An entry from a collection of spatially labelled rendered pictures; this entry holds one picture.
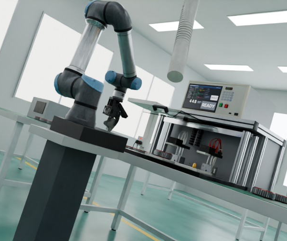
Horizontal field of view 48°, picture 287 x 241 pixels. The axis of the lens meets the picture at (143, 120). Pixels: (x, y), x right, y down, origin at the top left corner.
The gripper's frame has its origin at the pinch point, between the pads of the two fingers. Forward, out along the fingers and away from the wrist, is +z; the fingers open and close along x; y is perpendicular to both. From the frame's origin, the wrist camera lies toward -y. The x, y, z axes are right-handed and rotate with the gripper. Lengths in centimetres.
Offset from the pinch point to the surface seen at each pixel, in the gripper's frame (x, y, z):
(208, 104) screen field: 39, -35, -34
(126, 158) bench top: 26.5, 4.0, 12.0
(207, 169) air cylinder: 52, -34, 4
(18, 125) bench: -109, 9, 17
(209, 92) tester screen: 38, -35, -41
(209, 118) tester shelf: 46, -32, -24
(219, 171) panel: 53, -47, 4
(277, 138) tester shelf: 74, -63, -26
